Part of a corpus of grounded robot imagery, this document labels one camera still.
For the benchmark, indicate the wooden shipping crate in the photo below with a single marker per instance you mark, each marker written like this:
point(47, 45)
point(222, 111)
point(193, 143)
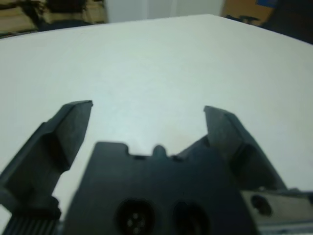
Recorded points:
point(14, 19)

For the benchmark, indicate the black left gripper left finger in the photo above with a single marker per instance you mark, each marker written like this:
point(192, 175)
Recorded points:
point(49, 147)

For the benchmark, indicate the brown board blue label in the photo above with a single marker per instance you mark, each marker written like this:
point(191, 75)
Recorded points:
point(244, 9)

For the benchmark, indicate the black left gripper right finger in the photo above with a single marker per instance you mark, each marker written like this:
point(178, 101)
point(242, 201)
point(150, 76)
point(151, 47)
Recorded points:
point(234, 144)

